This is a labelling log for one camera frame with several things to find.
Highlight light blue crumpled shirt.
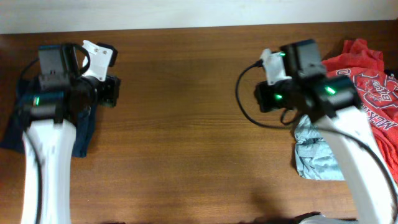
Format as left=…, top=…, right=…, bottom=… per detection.
left=294, top=115, right=345, bottom=181

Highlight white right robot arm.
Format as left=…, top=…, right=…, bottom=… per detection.
left=254, top=39, right=397, bottom=223

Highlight navy blue shorts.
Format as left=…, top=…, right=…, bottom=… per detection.
left=1, top=78, right=96, bottom=157

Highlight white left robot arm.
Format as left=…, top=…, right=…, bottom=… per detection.
left=16, top=40, right=121, bottom=223

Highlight red printed t-shirt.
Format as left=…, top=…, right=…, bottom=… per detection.
left=323, top=39, right=397, bottom=180

